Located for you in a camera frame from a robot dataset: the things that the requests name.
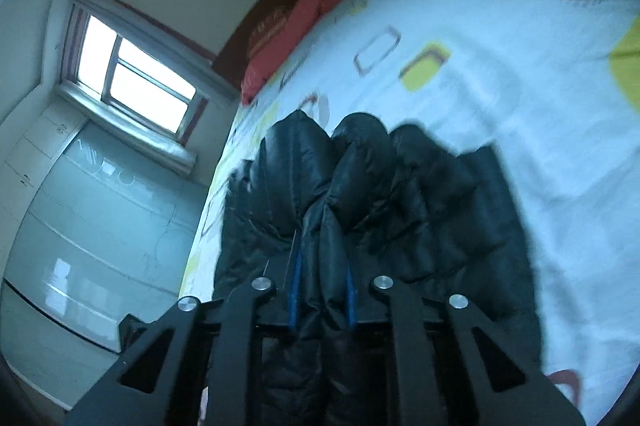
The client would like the window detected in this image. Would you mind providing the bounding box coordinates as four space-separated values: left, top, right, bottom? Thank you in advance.
59 0 209 147

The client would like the dark wooden headboard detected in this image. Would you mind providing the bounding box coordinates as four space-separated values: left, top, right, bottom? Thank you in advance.
212 0 359 90

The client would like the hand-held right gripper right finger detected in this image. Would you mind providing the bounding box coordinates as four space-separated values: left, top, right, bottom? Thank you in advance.
345 267 587 426

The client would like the glass sliding wardrobe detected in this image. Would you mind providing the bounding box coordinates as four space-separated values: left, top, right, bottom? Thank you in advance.
0 99 213 412

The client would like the black puffer jacket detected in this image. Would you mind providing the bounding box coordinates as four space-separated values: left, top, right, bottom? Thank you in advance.
209 110 546 426

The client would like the bed with patterned sheet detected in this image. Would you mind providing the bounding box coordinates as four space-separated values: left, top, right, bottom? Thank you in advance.
178 0 640 426

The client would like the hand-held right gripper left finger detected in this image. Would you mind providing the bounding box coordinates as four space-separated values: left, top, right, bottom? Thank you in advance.
65 251 304 426

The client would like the red pillow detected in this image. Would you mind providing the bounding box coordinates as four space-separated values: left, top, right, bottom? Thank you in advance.
241 0 350 106

